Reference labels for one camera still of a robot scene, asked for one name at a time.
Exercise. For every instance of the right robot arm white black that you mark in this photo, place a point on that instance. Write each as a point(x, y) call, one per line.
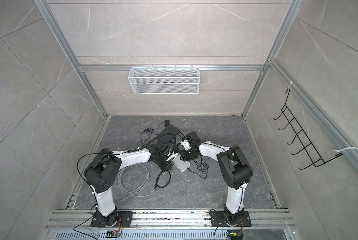
point(236, 172)

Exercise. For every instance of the aluminium frame rail front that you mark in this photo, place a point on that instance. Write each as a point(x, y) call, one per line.
point(172, 219)

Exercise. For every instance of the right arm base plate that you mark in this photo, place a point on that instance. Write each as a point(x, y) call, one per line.
point(226, 219)

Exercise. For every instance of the dark grey network switch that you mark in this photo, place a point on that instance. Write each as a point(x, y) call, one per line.
point(170, 130)

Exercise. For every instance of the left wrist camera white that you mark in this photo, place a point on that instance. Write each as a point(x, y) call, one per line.
point(171, 155)

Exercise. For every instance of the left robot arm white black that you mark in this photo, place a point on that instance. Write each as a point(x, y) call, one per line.
point(103, 171)

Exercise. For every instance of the black power adapter with cord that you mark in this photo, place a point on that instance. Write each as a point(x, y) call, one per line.
point(148, 132)

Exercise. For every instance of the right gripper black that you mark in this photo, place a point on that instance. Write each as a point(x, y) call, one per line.
point(183, 153)

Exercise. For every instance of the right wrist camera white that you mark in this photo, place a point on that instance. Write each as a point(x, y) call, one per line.
point(186, 144)

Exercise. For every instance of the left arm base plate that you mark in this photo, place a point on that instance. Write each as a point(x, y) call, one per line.
point(114, 220)

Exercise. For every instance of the white rectangular box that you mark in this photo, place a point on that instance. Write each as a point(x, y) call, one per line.
point(181, 165)

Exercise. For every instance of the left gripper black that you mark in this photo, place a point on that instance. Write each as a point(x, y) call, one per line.
point(166, 166)

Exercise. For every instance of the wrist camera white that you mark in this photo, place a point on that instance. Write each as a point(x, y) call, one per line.
point(186, 144)
point(171, 155)

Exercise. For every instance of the black wire hook rack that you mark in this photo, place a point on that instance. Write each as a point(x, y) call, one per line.
point(301, 136)

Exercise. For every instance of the white wire mesh basket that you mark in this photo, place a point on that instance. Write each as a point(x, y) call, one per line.
point(164, 80)

